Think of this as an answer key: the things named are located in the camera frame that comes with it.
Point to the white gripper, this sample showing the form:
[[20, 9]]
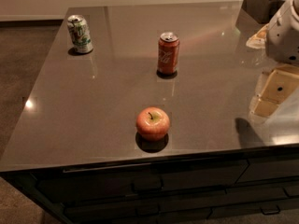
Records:
[[284, 36]]

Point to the red coke can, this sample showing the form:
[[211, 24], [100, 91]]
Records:
[[168, 47]]

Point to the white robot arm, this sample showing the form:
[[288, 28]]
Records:
[[280, 39]]

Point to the red yellow apple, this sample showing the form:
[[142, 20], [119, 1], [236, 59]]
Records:
[[152, 123]]

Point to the green white soda can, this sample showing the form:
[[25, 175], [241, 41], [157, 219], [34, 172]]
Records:
[[80, 34]]

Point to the dark drawer cabinet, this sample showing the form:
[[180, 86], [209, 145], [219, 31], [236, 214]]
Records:
[[167, 190]]

